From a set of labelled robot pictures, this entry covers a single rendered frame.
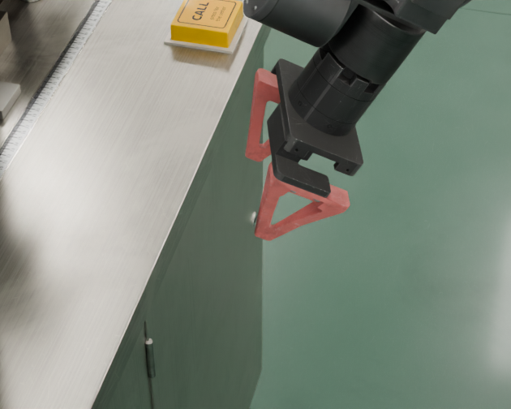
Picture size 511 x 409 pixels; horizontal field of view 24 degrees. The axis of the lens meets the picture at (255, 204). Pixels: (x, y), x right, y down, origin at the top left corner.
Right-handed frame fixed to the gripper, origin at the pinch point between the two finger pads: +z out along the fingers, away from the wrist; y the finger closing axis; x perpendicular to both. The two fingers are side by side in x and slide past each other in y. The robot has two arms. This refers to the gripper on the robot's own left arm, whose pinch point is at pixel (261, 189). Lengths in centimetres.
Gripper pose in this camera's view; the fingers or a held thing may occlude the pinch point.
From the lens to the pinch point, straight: 96.4
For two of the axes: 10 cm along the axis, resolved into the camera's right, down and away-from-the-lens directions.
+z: -4.9, 6.7, 5.6
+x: 8.7, 3.2, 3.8
